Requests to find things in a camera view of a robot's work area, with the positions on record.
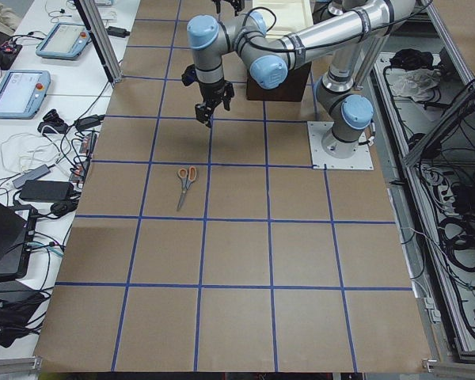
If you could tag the large black power brick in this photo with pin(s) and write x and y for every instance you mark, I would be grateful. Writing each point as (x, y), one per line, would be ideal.
(46, 191)

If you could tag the white plastic tray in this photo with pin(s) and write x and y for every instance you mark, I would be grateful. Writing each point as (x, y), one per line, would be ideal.
(291, 16)

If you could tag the black laptop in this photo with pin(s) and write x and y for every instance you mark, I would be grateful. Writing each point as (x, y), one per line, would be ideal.
(17, 227)

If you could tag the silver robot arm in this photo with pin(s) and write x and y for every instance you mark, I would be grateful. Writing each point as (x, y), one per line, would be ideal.
(237, 5)
(270, 61)

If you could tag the far teach pendant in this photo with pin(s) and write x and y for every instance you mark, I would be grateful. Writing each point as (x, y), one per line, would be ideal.
(65, 41)

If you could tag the teach pendant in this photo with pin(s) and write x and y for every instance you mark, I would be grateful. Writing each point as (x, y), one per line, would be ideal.
(65, 41)
(22, 92)

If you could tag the aluminium frame post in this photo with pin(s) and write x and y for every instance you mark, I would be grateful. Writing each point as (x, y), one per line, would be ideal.
(91, 18)

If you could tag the black power adapter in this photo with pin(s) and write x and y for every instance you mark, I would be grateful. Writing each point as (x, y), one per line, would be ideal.
(117, 31)

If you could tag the white crumpled cloth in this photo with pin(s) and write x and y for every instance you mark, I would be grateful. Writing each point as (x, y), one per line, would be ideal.
(419, 85)

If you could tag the near teach pendant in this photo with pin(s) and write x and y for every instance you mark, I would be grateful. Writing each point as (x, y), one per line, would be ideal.
(22, 92)

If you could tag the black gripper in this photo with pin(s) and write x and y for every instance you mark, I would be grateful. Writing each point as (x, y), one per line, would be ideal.
(212, 90)

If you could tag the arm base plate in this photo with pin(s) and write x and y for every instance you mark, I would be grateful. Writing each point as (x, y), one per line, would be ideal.
(329, 153)

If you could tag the grey orange scissors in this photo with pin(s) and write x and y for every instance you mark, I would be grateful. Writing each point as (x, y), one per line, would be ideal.
(187, 176)

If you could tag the grey usb hub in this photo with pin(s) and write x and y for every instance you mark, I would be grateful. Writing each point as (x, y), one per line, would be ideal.
(31, 175)

